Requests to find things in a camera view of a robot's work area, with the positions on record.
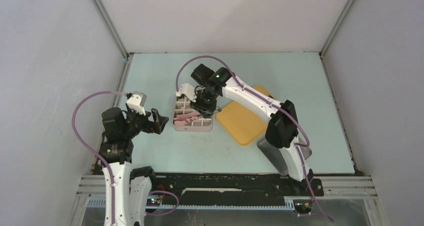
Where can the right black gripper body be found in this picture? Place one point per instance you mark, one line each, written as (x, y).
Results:
(206, 99)

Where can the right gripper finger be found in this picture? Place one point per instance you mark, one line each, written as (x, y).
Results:
(215, 111)
(200, 106)

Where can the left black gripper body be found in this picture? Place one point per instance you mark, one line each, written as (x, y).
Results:
(136, 123)

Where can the pink handled metal tongs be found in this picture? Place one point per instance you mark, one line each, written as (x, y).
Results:
(183, 119)

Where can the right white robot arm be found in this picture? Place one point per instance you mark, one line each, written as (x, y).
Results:
(282, 130)

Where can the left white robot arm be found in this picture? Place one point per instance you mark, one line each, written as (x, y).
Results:
(127, 188)

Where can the white compartment chocolate box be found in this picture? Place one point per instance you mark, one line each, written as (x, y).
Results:
(182, 106)

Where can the yellow plastic tray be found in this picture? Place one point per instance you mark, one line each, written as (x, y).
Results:
(243, 125)

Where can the silver metal box lid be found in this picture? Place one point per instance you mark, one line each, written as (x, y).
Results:
(288, 162)

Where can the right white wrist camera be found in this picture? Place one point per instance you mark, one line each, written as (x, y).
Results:
(188, 91)

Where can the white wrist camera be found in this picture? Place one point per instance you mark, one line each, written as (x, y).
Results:
(135, 102)
(188, 91)

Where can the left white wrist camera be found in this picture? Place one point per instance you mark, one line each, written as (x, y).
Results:
(135, 102)

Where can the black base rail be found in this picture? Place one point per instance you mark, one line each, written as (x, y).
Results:
(228, 189)

